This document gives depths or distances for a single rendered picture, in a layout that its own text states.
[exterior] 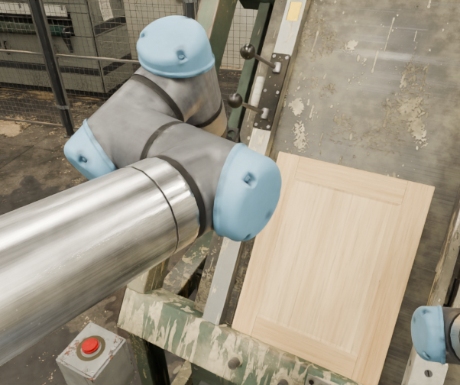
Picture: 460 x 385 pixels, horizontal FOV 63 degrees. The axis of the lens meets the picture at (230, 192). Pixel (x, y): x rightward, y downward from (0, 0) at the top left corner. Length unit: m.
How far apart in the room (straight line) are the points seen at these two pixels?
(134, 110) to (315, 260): 0.70
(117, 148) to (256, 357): 0.77
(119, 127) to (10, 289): 0.20
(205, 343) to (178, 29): 0.83
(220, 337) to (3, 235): 0.86
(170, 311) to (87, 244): 0.88
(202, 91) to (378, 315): 0.72
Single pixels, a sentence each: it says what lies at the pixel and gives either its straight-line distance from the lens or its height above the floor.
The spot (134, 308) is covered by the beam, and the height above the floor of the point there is 0.87.
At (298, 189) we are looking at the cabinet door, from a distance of 0.97.
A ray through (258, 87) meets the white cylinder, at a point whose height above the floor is 1.42.
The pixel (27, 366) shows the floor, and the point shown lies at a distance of 2.26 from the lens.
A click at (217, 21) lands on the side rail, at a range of 1.16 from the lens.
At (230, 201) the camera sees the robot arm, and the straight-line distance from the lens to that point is 0.27.
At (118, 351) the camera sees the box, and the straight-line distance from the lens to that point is 1.03.
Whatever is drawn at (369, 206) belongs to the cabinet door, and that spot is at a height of 1.22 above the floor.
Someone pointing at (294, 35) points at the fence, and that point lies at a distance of 1.06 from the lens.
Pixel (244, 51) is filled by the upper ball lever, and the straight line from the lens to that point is 0.94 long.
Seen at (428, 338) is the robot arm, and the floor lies 1.32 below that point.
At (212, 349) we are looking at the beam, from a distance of 1.07.
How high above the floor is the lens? 1.76
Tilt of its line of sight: 35 degrees down
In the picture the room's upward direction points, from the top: straight up
